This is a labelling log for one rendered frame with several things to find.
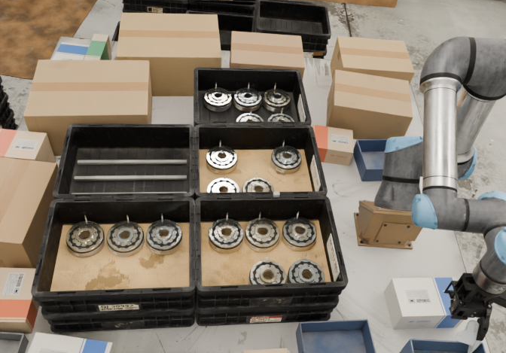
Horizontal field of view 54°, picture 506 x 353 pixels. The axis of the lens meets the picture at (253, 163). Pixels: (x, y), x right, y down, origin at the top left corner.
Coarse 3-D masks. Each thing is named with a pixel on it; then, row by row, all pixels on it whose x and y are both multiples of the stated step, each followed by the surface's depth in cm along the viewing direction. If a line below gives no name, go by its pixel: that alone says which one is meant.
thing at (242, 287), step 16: (336, 240) 140; (208, 288) 126; (224, 288) 127; (240, 288) 127; (256, 288) 128; (272, 288) 128; (288, 288) 129; (304, 288) 129; (320, 288) 130; (336, 288) 131
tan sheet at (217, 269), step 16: (208, 224) 151; (240, 224) 152; (208, 240) 147; (320, 240) 151; (208, 256) 144; (224, 256) 144; (240, 256) 145; (256, 256) 145; (272, 256) 146; (288, 256) 146; (304, 256) 147; (320, 256) 147; (208, 272) 140; (224, 272) 141; (240, 272) 141
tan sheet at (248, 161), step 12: (204, 156) 169; (240, 156) 171; (252, 156) 171; (264, 156) 172; (204, 168) 166; (240, 168) 167; (252, 168) 168; (264, 168) 168; (300, 168) 170; (204, 180) 162; (240, 180) 164; (276, 180) 165; (288, 180) 166; (300, 180) 166; (204, 192) 159
